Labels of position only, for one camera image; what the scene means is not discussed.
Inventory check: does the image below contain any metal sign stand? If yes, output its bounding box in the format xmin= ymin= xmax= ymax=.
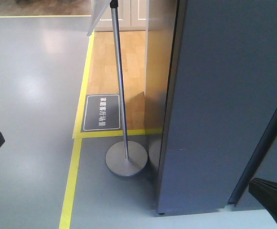
xmin=85 ymin=0 xmax=149 ymax=177

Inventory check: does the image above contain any white panelled cabinet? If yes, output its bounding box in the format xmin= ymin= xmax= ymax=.
xmin=94 ymin=0 xmax=177 ymax=32

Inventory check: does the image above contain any fridge door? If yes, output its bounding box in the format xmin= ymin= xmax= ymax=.
xmin=157 ymin=0 xmax=277 ymax=215

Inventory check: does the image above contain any dark floor sign sticker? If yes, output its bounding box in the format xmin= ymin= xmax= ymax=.
xmin=82 ymin=94 xmax=121 ymax=132

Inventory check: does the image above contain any dark grey fridge body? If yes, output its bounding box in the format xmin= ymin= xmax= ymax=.
xmin=227 ymin=81 xmax=277 ymax=212

